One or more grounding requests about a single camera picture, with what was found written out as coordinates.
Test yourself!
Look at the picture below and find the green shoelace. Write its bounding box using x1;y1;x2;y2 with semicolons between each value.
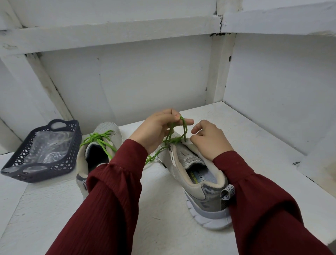
143;112;189;166
80;129;118;162

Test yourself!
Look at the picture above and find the person's left hand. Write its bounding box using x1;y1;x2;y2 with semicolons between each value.
128;108;195;155

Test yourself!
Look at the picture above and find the clear plastic bag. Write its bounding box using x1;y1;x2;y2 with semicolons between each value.
19;130;75;165

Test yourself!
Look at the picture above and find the grey mesh shoe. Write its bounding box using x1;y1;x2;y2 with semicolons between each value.
157;138;236;231
76;122;124;200

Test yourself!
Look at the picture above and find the dark plastic lattice basket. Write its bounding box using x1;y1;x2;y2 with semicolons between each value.
0;119;83;184

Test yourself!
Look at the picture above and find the person's right hand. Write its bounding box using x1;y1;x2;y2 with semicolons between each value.
189;119;235;162

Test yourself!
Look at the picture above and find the person's left forearm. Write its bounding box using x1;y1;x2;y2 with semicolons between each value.
45;139;149;255

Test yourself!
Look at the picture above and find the person's right forearm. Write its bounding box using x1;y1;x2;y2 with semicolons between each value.
212;150;334;255

